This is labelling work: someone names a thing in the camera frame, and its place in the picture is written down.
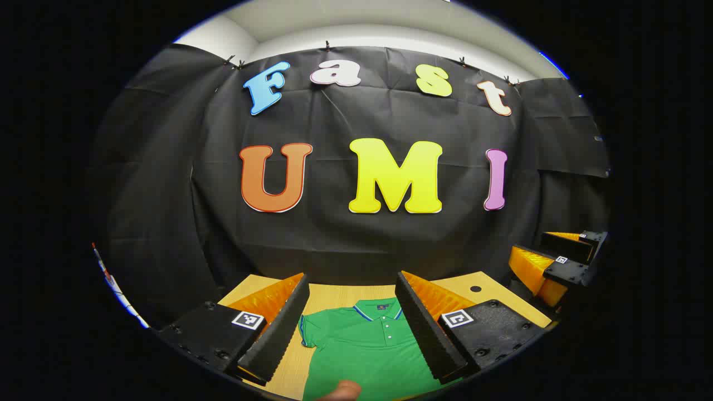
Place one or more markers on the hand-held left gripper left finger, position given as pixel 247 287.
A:
pixel 278 334

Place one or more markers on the green polo T-shirt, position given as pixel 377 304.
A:
pixel 362 351

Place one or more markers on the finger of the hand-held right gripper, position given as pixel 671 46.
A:
pixel 571 273
pixel 562 245

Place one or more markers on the white printed sheet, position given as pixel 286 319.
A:
pixel 120 292

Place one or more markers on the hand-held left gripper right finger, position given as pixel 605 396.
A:
pixel 429 334

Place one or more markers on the black backdrop cloth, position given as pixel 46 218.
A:
pixel 334 234

